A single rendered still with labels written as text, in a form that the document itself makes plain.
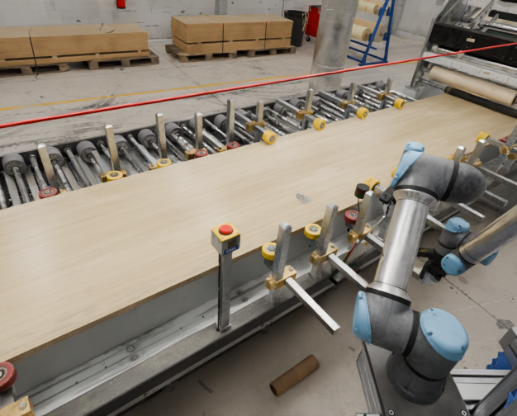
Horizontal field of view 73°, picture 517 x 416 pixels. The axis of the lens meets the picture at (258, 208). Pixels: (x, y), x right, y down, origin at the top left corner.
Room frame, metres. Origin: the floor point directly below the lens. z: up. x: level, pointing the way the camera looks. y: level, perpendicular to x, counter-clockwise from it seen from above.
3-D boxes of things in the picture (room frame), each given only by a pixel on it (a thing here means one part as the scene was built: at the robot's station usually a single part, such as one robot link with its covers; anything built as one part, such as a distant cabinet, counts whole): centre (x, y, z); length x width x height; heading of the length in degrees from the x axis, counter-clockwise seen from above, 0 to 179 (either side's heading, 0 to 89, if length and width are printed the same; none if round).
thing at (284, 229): (1.00, -0.11, 0.90); 0.03 x 0.03 x 0.48; 39
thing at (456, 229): (1.05, -0.76, 1.13); 0.09 x 0.08 x 0.11; 37
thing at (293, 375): (1.01, -0.29, 0.04); 0.30 x 0.08 x 0.08; 129
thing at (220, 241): (0.83, 0.10, 1.18); 0.07 x 0.07 x 0.08; 39
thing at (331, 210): (1.16, -0.30, 0.89); 0.03 x 0.03 x 0.48; 39
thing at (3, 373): (0.47, 0.70, 0.85); 0.08 x 0.08 x 0.11
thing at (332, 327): (0.95, -0.20, 0.82); 0.43 x 0.03 x 0.04; 39
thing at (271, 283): (1.01, -0.12, 0.82); 0.13 x 0.06 x 0.05; 129
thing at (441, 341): (0.52, -0.46, 1.21); 0.13 x 0.12 x 0.14; 71
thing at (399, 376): (0.51, -0.47, 1.09); 0.15 x 0.15 x 0.10
